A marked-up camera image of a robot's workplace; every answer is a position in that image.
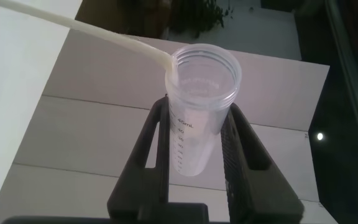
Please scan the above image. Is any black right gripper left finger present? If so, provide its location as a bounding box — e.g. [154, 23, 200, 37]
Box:
[106, 95, 170, 219]

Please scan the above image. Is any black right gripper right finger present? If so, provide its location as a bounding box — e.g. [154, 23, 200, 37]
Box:
[221, 101, 306, 223]

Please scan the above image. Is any test tube with yellowish liquid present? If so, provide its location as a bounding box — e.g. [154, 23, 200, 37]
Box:
[165, 42, 242, 177]

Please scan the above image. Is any dark green potted plant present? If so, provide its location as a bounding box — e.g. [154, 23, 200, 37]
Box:
[168, 0, 233, 39]

